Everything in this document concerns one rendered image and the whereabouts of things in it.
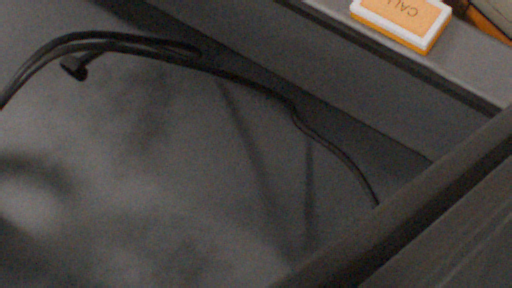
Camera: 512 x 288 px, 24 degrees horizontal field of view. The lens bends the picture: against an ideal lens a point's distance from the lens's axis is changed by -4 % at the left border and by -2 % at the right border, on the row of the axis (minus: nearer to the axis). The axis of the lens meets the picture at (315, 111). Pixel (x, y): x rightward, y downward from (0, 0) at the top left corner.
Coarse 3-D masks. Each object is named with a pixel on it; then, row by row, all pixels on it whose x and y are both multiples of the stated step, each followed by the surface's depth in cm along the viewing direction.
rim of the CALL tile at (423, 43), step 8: (360, 0) 71; (432, 0) 71; (352, 8) 71; (360, 8) 71; (440, 8) 70; (448, 8) 70; (368, 16) 70; (376, 16) 70; (440, 16) 70; (384, 24) 70; (392, 24) 70; (440, 24) 70; (392, 32) 70; (400, 32) 70; (408, 32) 70; (432, 32) 70; (408, 40) 70; (416, 40) 70; (424, 40) 69; (424, 48) 70
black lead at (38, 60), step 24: (48, 48) 64; (72, 48) 64; (96, 48) 66; (120, 48) 67; (144, 48) 69; (168, 48) 86; (192, 48) 81; (24, 72) 64; (72, 72) 85; (216, 72) 75; (0, 96) 65
